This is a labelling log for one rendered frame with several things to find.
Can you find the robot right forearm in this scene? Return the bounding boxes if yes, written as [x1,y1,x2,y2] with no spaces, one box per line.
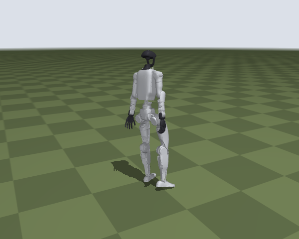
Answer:
[157,91,165,117]

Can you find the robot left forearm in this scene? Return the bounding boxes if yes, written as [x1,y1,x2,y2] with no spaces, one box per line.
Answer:
[130,95,137,115]

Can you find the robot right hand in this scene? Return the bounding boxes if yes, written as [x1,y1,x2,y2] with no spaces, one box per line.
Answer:
[158,113,166,134]

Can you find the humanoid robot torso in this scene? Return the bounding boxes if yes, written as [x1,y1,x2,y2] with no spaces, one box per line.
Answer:
[137,68,156,121]

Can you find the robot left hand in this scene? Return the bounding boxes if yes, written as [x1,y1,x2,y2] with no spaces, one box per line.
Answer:
[125,110,136,129]

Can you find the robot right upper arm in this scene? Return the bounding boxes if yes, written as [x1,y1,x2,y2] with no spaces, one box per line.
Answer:
[152,71,163,99]

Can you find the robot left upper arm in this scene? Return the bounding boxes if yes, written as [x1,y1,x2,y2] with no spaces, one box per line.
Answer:
[132,72,138,98]

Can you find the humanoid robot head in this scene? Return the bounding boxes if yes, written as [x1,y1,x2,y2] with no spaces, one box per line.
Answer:
[141,50,156,70]

